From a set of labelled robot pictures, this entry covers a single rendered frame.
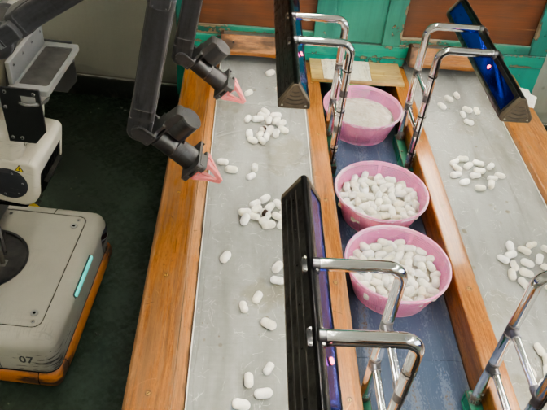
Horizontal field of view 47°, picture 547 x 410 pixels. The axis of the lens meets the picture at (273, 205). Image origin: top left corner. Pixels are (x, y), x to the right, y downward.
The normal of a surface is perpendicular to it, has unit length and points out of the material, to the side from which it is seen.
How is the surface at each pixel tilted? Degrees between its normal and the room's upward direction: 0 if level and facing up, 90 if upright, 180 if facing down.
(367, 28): 90
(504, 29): 90
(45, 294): 0
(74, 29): 90
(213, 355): 0
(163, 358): 0
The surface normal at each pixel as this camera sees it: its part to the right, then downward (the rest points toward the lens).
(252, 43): 0.04, 0.32
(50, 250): 0.08, -0.75
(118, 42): -0.07, 0.65
